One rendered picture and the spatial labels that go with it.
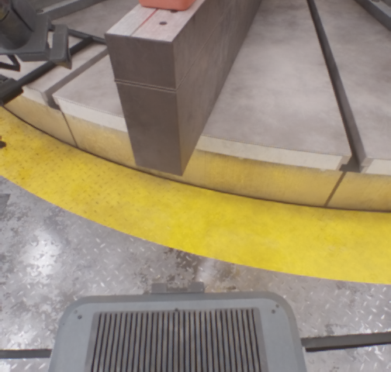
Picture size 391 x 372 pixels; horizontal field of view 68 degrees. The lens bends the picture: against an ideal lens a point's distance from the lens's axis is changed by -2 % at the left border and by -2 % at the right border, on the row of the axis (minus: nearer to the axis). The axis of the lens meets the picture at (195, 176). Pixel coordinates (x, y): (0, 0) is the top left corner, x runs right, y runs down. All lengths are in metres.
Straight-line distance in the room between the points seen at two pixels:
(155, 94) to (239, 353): 0.56
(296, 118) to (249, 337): 0.68
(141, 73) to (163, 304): 0.49
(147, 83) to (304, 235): 0.76
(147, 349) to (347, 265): 0.71
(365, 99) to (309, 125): 0.28
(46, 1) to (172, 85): 1.34
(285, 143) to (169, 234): 0.50
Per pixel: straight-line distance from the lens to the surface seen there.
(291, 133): 0.97
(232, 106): 1.04
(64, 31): 0.57
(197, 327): 0.69
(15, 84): 1.28
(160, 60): 0.60
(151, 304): 0.71
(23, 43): 0.54
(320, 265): 1.09
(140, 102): 0.68
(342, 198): 1.18
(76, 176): 1.31
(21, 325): 1.09
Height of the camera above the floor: 0.93
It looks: 50 degrees down
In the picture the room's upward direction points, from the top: 1 degrees counter-clockwise
